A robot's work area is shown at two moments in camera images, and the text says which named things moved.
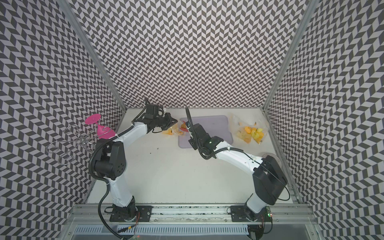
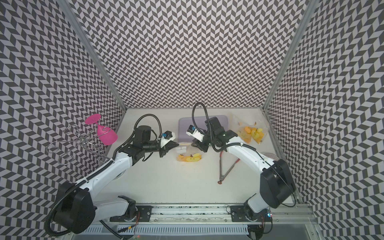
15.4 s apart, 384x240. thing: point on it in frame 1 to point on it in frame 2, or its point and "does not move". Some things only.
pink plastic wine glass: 103,132 does not move
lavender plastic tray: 215,126 does not move
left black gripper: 170,121 to 167,148
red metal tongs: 183,126 to 221,178
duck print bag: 174,130 to 186,152
